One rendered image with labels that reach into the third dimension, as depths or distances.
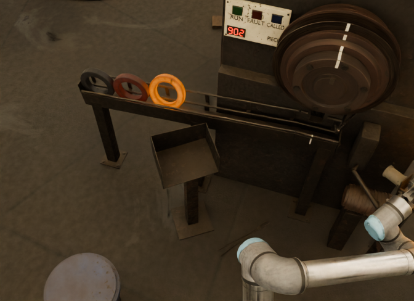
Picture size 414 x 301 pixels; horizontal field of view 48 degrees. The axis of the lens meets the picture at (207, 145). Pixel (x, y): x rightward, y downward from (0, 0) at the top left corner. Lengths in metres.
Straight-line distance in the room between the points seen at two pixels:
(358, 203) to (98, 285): 1.21
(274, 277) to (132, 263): 1.20
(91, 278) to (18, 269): 0.69
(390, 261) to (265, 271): 0.45
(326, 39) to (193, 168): 0.83
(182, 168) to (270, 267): 0.77
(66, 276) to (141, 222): 0.68
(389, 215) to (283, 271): 0.52
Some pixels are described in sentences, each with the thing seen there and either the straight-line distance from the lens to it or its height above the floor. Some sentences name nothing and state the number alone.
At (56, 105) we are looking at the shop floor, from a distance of 3.27.
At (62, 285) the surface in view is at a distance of 2.13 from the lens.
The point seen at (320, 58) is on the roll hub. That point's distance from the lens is 1.69.
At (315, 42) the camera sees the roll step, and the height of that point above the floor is 1.26.
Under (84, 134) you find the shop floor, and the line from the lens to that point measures 3.07.
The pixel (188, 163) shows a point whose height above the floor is 0.60.
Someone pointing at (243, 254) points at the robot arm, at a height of 0.86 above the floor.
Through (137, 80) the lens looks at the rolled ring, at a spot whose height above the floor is 0.75.
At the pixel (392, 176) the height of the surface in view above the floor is 0.69.
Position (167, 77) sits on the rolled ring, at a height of 0.78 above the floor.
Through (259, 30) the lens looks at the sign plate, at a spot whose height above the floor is 1.13.
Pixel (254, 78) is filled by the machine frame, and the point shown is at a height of 0.87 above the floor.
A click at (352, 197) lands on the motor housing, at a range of 2.23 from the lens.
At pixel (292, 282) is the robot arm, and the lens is 1.53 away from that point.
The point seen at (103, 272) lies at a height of 0.43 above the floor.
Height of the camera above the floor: 2.37
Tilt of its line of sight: 54 degrees down
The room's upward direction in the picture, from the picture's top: 1 degrees clockwise
